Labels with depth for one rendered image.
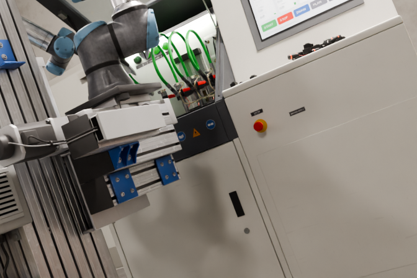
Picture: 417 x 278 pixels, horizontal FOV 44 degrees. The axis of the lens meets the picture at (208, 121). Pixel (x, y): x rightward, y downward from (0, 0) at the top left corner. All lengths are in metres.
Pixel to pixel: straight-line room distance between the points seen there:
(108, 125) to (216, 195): 0.89
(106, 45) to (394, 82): 0.98
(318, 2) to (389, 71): 0.49
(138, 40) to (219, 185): 0.72
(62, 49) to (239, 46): 0.75
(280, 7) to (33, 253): 1.41
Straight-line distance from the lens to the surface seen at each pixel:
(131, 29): 1.60
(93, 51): 1.60
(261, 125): 1.91
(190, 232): 2.13
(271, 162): 1.96
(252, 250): 2.06
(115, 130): 1.26
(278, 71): 1.93
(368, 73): 1.88
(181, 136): 2.07
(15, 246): 1.45
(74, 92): 5.64
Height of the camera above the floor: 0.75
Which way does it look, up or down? 4 degrees up
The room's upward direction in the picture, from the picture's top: 21 degrees counter-clockwise
